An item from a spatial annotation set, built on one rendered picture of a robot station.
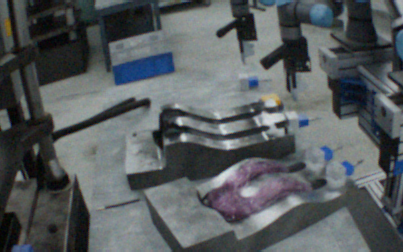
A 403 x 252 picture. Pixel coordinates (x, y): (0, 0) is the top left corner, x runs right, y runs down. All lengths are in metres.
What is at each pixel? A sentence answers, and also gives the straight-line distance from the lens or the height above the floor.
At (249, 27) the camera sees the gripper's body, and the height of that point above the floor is 1.07.
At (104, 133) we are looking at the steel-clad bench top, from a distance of 1.76.
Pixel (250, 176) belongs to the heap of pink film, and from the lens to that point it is 1.16.
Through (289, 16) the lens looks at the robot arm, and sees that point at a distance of 1.39.
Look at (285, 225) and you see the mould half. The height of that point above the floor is 0.85.
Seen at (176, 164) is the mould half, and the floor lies 0.86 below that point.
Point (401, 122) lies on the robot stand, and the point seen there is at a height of 0.95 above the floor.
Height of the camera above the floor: 1.55
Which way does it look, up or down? 27 degrees down
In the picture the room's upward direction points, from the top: 9 degrees counter-clockwise
